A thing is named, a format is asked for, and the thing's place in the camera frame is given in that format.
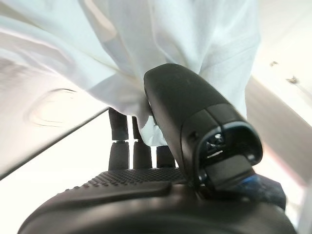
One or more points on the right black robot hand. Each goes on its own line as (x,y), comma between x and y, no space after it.
(185,102)

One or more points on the white garment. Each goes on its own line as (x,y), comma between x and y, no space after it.
(122,48)

